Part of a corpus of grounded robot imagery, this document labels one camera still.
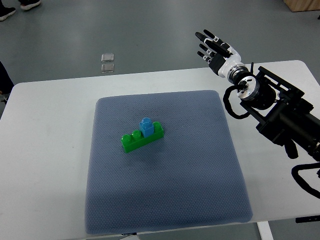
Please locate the green four-stud toy block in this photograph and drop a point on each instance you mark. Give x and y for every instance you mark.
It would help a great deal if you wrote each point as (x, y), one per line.
(135, 140)

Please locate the wooden box corner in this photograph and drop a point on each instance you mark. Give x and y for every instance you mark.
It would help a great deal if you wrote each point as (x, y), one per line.
(303, 5)

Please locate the dark object at left edge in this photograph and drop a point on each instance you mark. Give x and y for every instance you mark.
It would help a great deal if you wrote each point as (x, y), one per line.
(6, 84)

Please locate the blue-grey mesh mat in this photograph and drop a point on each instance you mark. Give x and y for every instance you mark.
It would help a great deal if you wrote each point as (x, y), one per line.
(190, 177)

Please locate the upper metal floor plate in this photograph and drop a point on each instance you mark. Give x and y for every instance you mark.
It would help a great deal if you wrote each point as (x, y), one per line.
(107, 57)

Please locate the dark shoe left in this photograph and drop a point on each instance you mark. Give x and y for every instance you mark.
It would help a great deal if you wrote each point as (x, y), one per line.
(6, 12)

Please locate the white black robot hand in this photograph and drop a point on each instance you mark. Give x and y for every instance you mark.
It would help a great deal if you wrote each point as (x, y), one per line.
(221, 57)

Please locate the blue toy block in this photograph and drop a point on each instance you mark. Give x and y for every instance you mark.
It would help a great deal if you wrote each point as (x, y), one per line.
(146, 127)

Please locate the white table leg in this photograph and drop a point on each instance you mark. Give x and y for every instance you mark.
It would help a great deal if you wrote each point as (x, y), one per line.
(264, 230)

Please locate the black table control panel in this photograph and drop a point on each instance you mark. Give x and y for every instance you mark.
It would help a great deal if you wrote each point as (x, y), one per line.
(307, 219)

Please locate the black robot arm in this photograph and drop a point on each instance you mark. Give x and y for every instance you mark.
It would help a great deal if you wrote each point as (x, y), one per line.
(283, 116)

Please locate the dark shoe with pink sole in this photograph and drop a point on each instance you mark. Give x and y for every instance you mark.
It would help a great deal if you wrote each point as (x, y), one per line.
(29, 4)

